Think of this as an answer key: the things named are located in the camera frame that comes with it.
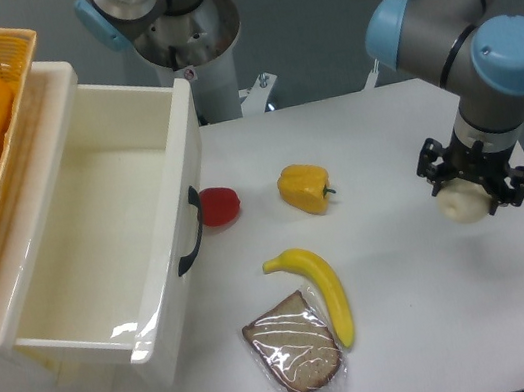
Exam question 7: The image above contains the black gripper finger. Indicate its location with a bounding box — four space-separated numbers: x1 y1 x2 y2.
480 145 524 216
416 138 457 197

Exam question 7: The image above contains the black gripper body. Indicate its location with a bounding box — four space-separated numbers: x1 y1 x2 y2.
445 126 505 183

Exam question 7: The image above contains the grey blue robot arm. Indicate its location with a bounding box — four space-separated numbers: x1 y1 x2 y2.
74 0 524 224

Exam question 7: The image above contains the open white upper drawer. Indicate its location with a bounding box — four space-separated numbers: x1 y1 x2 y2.
16 79 202 386

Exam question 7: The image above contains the white drawer cabinet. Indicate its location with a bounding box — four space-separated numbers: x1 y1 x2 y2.
0 47 176 392

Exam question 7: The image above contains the yellow bell pepper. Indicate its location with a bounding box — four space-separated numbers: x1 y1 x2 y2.
277 164 336 215

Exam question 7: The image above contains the yellow banana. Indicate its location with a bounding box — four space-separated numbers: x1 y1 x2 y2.
262 248 355 348

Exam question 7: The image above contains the red bell pepper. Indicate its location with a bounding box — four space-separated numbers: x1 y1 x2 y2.
199 187 241 227

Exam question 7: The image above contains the wrapped brown bread slice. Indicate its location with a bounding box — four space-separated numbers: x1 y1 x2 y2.
240 290 349 392

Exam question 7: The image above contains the black drawer handle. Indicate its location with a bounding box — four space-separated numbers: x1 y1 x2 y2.
177 185 204 277

